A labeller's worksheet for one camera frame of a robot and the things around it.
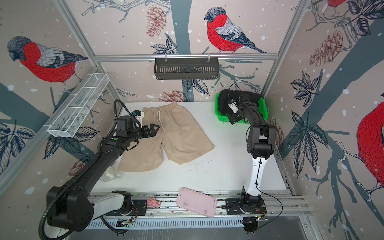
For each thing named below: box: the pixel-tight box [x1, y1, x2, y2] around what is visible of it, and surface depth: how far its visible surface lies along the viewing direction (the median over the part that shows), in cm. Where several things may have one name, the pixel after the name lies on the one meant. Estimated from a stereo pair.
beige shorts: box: [118, 102, 215, 172], surface depth 99 cm
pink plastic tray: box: [176, 187, 218, 218], surface depth 74 cm
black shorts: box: [218, 89, 262, 115], surface depth 114 cm
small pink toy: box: [147, 197, 161, 209], surface depth 75 cm
